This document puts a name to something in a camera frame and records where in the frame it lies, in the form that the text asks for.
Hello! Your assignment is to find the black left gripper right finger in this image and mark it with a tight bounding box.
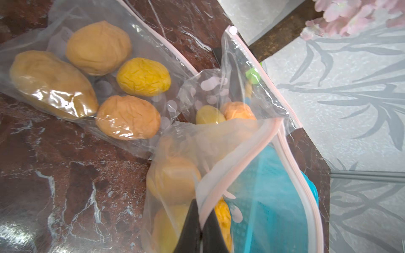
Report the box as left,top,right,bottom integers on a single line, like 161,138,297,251
201,210,229,253

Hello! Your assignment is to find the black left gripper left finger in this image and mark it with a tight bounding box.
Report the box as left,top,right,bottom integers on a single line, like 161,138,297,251
174,199,201,253

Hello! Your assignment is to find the green-yellow potato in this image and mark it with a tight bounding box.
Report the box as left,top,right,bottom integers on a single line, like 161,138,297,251
196,105,226,124
153,205,189,253

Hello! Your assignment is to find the orange potato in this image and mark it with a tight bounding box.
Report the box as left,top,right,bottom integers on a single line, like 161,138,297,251
96,96,161,140
147,157,201,204

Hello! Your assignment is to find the yellow wrinkled potato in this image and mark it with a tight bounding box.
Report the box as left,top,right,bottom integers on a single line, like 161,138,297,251
116,58,171,97

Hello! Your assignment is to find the clear zipper bag with dots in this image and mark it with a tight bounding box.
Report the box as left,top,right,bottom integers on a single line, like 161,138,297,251
1,1,198,159

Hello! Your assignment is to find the large brown potato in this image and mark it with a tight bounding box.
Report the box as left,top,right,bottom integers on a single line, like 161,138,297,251
9,50,99,120

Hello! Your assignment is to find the teal plastic basket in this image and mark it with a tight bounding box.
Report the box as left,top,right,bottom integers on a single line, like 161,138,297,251
226,146,309,253

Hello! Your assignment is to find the green toy shovel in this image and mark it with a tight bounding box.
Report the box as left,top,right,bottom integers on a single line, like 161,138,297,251
245,68,261,99

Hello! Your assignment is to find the pink cherry blossom tree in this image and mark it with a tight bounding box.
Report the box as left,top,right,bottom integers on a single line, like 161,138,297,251
248,0,405,63

